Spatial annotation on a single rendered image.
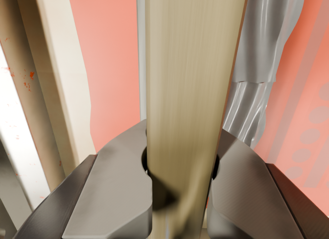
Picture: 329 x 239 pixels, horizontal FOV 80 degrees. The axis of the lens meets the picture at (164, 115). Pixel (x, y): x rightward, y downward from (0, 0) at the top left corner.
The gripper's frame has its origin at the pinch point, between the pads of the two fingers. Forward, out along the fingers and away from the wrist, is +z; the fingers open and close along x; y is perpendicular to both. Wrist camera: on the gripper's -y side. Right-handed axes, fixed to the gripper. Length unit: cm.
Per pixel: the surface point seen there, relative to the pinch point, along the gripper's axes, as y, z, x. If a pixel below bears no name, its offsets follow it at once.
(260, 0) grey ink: -7.5, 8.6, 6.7
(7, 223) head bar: 19.9, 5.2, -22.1
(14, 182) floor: 124, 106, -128
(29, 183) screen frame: 13.0, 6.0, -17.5
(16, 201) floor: 148, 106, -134
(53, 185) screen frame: 13.9, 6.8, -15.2
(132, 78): 0.0, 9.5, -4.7
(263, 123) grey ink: 4.7, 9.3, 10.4
